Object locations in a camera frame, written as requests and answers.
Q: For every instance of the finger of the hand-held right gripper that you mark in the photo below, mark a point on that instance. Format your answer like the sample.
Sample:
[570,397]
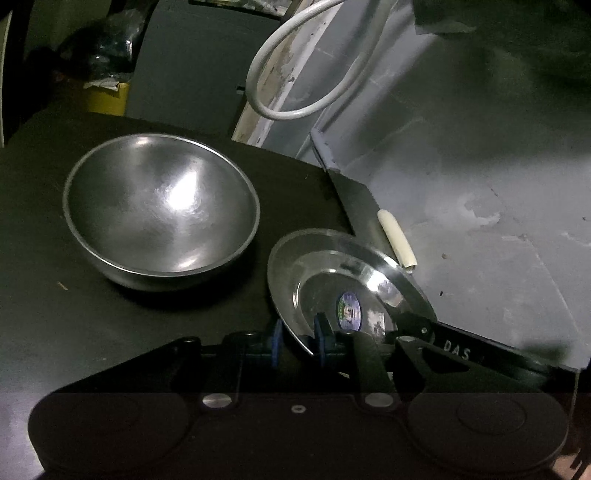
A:
[418,328]

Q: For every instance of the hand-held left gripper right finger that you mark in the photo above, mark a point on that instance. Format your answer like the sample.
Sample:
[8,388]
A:
[324,334]

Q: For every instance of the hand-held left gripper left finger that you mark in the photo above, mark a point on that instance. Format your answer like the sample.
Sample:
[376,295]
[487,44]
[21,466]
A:
[276,344]

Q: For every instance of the steel plate with sticker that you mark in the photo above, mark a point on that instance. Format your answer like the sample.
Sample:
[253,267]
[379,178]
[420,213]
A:
[323,277]

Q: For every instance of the large steel bowl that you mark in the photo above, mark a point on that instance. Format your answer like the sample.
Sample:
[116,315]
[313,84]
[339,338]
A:
[161,212]

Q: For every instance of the cream cylindrical roll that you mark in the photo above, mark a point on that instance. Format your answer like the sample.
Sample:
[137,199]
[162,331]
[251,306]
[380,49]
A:
[397,240]

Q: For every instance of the steel cleaver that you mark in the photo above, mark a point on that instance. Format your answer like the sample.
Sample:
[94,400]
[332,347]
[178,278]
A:
[355,203]

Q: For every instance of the grey cabinet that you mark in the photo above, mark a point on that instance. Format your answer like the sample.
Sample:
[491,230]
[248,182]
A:
[184,69]

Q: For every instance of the yellow box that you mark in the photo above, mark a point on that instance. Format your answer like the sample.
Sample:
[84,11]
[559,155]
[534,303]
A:
[108,99]

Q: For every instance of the black plastic bag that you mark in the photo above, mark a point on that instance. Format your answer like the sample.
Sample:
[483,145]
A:
[104,50]

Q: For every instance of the door frame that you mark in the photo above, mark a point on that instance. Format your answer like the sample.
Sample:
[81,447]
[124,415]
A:
[258,115]

